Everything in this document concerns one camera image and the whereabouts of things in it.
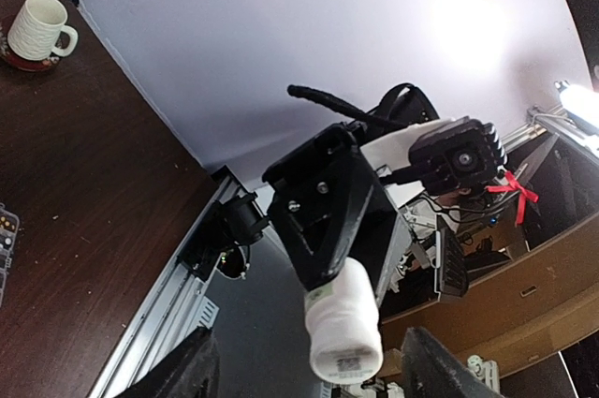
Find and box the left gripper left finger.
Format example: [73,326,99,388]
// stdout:
[117,327,220,398]

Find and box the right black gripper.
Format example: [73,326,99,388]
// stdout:
[262,124,398,302]

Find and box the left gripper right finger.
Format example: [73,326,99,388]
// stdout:
[401,327,502,398]

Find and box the small white bottle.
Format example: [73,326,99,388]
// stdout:
[304,258,384,385]

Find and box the clear plastic pill organizer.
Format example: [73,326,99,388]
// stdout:
[0,204,20,303]

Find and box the wooden desk shelf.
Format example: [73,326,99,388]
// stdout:
[382,134,598,376]

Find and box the red ribbon bow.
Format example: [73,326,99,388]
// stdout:
[486,170,539,226]

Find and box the red saucer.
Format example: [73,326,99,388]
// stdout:
[1,33,61,73]

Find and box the cream ribbed mug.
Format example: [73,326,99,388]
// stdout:
[7,0,79,62]

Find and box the front aluminium rail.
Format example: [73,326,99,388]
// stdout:
[88,166,258,398]

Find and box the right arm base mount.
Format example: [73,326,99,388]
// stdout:
[178,192,270,282]

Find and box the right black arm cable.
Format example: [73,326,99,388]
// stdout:
[286,83,408,130]

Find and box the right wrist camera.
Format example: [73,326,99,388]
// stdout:
[362,116,509,196]

